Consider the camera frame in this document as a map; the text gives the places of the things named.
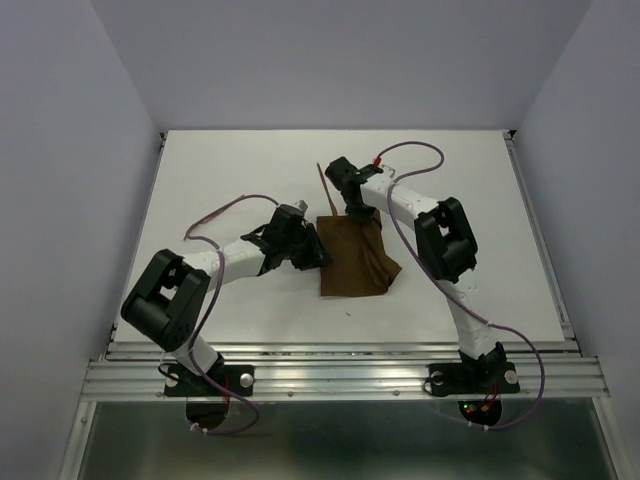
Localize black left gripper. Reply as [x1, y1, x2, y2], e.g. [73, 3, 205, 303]
[282, 223, 332, 271]

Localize brown wooden knife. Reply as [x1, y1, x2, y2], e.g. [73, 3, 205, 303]
[316, 162, 338, 216]

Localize brown cloth napkin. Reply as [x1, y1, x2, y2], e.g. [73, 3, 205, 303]
[317, 211, 402, 298]

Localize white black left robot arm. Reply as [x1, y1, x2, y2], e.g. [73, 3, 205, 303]
[120, 204, 331, 394]

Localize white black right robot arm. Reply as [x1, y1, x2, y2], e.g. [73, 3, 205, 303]
[325, 157, 506, 390]

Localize brown wooden fork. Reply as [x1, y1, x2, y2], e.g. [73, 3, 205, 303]
[183, 211, 220, 241]

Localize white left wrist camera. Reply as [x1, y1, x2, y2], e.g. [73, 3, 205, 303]
[295, 200, 308, 212]

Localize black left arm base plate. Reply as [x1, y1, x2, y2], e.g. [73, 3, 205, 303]
[163, 363, 257, 400]

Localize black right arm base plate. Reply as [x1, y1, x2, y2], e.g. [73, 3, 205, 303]
[423, 362, 521, 398]

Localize aluminium rail frame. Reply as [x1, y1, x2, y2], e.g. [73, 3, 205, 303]
[62, 130, 619, 479]

